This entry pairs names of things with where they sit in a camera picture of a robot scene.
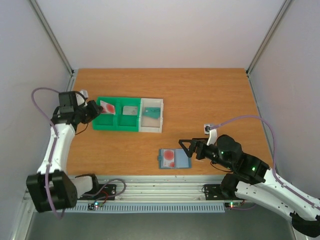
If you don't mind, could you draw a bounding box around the teal leather card holder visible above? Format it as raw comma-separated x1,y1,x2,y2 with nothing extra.
157,148,192,169

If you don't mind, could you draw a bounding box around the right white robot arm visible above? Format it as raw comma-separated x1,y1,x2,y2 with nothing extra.
178,134,320,238

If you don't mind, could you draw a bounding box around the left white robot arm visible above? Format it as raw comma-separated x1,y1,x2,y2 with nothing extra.
26,90,103,214

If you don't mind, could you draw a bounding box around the grey white card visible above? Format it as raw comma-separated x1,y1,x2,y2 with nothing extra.
122,105,139,116

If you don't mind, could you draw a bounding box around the teal card in bin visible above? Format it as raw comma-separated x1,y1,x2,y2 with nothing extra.
142,107,161,119

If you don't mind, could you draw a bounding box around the left green bin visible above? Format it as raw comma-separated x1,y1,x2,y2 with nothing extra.
92,96,120,131

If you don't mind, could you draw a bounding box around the green bin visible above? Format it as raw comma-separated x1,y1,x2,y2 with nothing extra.
92,96,120,131
115,97,141,132

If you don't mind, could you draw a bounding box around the middle green bin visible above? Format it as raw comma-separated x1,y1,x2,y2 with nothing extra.
115,97,141,132

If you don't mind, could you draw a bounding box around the white translucent bin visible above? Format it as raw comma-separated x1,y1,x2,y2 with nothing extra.
138,98,164,133

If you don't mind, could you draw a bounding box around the right small circuit board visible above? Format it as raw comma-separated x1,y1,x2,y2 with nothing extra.
224,201,242,209

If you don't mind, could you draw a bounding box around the small circuit board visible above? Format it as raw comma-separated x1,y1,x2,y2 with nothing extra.
224,201,242,209
87,202,104,211

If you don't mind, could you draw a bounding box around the left small circuit board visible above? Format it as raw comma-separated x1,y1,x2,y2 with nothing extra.
87,202,104,211

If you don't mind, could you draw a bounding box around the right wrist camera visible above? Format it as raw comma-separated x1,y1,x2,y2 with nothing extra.
204,123,218,146

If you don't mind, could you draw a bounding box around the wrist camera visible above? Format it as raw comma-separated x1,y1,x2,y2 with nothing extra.
204,123,218,146
79,89,89,100

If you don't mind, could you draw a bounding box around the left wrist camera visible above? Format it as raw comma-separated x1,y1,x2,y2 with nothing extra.
79,89,89,100

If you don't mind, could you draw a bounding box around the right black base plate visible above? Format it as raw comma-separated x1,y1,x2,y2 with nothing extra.
201,184,243,201

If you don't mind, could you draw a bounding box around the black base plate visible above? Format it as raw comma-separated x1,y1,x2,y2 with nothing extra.
201,184,243,201
79,184,117,201

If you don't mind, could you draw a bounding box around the grey slotted cable duct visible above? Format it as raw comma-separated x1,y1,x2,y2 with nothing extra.
65,202,225,214

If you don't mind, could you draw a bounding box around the aluminium front rail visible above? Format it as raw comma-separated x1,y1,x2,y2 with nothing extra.
22,174,298,203

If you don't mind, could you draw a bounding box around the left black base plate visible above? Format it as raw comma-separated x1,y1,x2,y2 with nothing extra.
79,184,117,201

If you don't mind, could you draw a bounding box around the left aluminium frame post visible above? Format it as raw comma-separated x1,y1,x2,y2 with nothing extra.
28,0,74,77

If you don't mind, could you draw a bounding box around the aluminium frame post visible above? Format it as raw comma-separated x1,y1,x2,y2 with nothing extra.
28,0,74,77
245,0,294,76

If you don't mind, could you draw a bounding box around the right aluminium frame post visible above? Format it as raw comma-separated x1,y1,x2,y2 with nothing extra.
245,0,294,76

